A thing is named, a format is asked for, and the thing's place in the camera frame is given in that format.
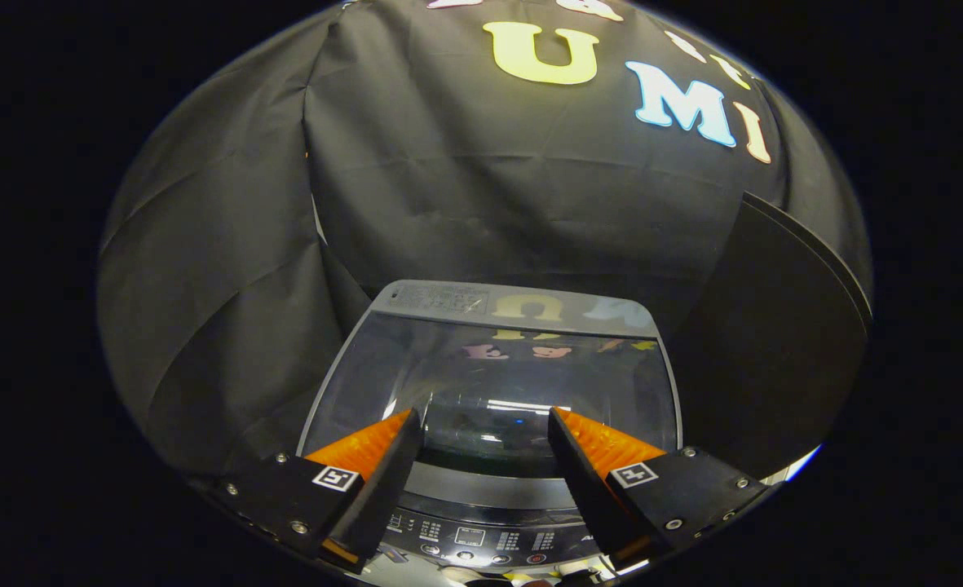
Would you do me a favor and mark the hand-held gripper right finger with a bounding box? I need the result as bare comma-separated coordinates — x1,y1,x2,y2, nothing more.
548,406,777,573

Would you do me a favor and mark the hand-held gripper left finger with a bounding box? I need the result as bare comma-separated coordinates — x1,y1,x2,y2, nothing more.
208,408,425,575

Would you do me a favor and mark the dark glass washing machine lid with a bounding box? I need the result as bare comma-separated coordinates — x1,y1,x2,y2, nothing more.
300,311,681,479

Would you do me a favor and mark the grey washing machine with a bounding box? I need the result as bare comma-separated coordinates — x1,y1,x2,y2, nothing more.
295,280,686,573

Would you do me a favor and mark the beige cabinet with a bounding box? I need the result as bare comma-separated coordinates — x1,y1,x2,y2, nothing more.
677,192,873,482

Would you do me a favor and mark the black backdrop cloth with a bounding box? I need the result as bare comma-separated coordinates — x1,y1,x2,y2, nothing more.
96,0,873,482

